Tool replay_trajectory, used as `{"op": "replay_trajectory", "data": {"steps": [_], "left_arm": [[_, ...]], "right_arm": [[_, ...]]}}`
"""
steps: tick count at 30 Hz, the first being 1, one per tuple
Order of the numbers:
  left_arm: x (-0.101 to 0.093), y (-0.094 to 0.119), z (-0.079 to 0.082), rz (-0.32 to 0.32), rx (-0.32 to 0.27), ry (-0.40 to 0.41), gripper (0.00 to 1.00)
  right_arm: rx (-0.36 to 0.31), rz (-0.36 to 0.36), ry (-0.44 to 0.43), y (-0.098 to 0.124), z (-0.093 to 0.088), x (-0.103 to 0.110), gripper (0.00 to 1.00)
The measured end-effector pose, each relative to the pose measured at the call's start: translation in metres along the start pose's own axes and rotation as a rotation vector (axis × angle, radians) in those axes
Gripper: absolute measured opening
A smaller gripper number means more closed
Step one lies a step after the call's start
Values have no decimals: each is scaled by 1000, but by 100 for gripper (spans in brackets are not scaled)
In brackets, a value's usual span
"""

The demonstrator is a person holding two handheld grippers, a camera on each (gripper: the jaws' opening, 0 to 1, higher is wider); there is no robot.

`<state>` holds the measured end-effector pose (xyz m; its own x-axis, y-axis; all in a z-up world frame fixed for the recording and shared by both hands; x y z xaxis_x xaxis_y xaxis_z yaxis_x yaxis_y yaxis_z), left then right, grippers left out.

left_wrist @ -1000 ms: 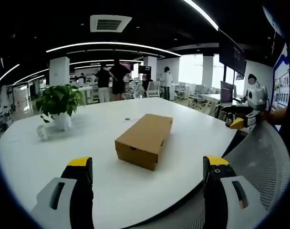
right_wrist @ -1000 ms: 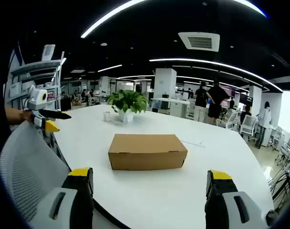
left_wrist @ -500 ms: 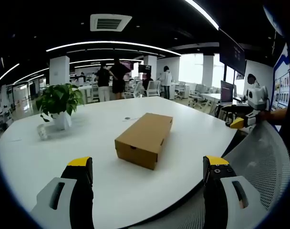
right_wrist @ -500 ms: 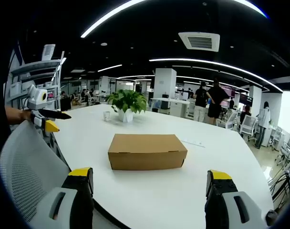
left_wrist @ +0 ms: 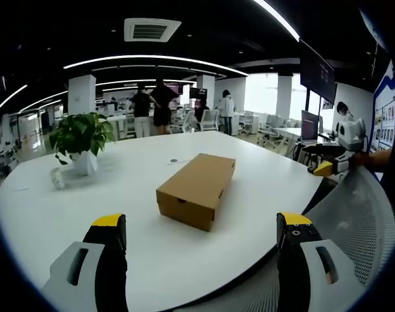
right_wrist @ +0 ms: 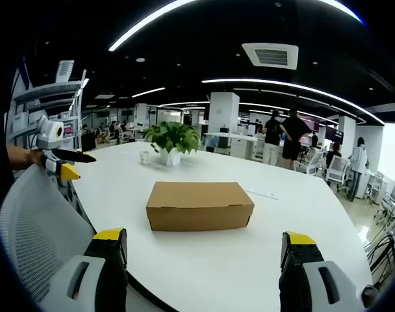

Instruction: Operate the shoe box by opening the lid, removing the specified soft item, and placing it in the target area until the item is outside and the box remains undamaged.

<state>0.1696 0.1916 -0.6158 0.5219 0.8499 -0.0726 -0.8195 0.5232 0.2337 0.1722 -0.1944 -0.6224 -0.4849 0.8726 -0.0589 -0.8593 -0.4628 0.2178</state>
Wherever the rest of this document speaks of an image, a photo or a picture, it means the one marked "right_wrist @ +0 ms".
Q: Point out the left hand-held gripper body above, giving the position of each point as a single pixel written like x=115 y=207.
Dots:
x=51 y=136

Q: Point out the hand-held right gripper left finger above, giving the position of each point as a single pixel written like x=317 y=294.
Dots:
x=87 y=276

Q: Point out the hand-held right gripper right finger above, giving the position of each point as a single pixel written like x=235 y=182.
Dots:
x=314 y=279

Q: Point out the brown cardboard shoe box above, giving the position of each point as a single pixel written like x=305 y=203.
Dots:
x=197 y=204

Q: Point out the white storage shelf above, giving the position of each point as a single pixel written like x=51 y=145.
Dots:
x=45 y=104

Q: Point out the white mesh office chair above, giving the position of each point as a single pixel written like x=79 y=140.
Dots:
x=337 y=170
x=311 y=162
x=38 y=234

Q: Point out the white cup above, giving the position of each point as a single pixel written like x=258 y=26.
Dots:
x=145 y=157

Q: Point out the green potted plant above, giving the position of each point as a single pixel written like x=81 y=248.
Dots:
x=173 y=139

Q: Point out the white office desk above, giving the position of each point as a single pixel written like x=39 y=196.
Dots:
x=233 y=143

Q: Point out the ceiling air conditioner vent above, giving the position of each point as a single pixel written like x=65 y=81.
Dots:
x=271 y=56

